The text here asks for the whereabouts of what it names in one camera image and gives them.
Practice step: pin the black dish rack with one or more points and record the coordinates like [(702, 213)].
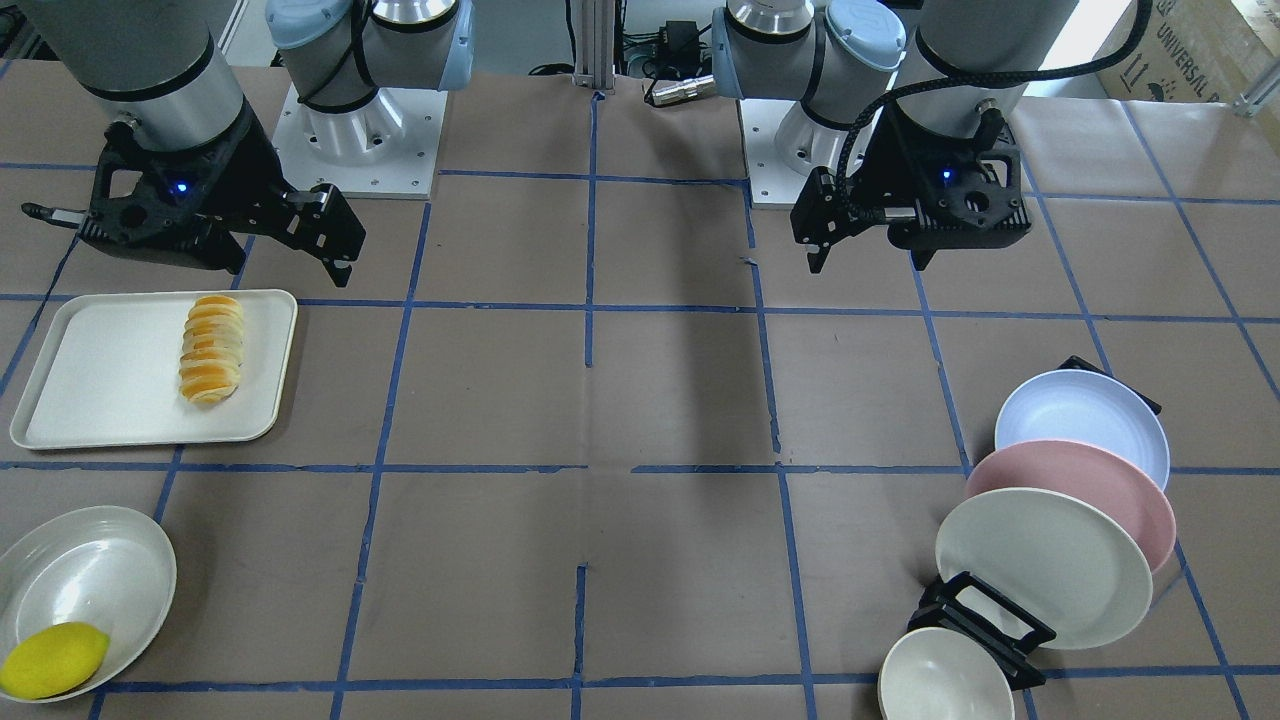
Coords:
[(967, 605)]

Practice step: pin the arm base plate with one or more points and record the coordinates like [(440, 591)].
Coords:
[(386, 150), (782, 145)]

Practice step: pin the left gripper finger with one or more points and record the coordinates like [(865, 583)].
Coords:
[(824, 216)]

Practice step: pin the black power adapter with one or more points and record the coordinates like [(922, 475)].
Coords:
[(678, 43)]

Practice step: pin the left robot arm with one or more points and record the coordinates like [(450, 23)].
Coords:
[(919, 96)]

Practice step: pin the cardboard box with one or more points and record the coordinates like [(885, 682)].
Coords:
[(1197, 51)]

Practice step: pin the pink plate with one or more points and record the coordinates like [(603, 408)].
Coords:
[(1093, 475)]

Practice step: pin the blue plate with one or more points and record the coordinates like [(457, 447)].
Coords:
[(1092, 408)]

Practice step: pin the small cream bowl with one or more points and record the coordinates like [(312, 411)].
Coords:
[(933, 673)]

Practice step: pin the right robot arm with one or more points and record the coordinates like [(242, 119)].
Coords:
[(157, 62)]

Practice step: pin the cream plate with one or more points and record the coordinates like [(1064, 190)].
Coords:
[(1065, 563)]

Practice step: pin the white rectangular tray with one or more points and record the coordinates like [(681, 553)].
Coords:
[(107, 375)]

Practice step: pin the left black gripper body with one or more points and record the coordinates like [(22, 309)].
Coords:
[(883, 165)]

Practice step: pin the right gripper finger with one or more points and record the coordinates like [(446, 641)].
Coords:
[(323, 224), (53, 216)]

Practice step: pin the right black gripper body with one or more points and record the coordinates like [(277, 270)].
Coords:
[(252, 172)]

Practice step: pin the yellow lemon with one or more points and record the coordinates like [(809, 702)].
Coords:
[(54, 661)]

